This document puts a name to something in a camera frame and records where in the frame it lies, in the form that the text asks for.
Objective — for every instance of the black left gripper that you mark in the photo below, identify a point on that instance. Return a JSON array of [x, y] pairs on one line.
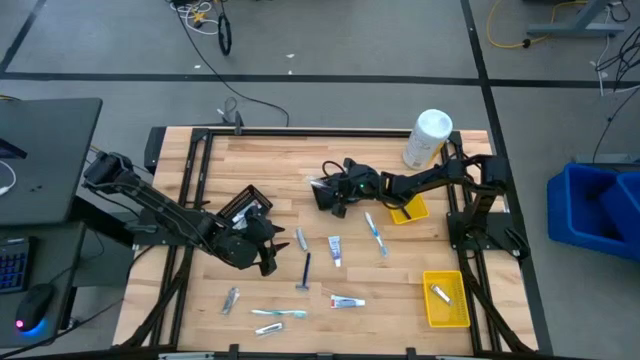
[[245, 245]]

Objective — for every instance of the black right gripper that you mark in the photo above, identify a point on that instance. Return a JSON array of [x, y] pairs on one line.
[[360, 185]]

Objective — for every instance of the blue toothbrush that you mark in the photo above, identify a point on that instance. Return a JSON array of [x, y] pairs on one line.
[[317, 182], [376, 234]]

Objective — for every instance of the white travel toothpaste tube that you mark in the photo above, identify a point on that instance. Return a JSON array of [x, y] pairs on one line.
[[347, 301], [252, 206], [335, 250], [240, 218]]

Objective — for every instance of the dark blue disposable razor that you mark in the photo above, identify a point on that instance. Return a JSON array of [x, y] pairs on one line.
[[304, 272], [405, 212]]

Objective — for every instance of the black plastic mesh basket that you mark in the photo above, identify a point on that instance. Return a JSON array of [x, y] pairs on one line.
[[322, 201], [240, 199]]

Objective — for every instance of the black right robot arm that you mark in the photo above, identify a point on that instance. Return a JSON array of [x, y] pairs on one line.
[[430, 177]]

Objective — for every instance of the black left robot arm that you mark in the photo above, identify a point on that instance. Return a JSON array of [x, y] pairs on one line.
[[150, 200]]

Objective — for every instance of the green wrapped toothbrush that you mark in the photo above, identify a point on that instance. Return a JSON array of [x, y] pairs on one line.
[[278, 313]]

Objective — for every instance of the yellow plastic mesh basket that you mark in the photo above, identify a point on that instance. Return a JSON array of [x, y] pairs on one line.
[[446, 315], [417, 210]]

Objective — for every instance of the white wipes canister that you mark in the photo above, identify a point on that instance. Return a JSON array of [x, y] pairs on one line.
[[427, 137]]

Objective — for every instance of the black lower desk surface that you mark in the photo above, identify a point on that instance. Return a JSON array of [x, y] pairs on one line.
[[60, 250]]

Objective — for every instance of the black desk top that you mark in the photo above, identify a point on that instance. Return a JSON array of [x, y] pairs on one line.
[[50, 160]]

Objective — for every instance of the large blue plastic bin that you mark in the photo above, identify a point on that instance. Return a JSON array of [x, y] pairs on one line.
[[575, 220]]

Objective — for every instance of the black computer mouse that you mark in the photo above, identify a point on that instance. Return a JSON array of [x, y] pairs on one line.
[[35, 305]]

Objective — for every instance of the black computer keyboard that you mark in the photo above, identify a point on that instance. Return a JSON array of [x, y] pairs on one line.
[[15, 265]]

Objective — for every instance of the dark screen edge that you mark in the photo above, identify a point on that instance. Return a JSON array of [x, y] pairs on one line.
[[10, 150]]

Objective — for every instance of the grey desk leg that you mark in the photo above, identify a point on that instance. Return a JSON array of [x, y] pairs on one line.
[[575, 29]]

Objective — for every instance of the small blue plastic bin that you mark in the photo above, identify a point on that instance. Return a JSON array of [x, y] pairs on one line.
[[625, 210]]

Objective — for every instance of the black aluminium table frame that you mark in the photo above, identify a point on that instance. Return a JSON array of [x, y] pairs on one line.
[[325, 133]]

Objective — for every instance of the black table corner bracket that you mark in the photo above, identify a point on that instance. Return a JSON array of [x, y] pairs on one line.
[[155, 147]]

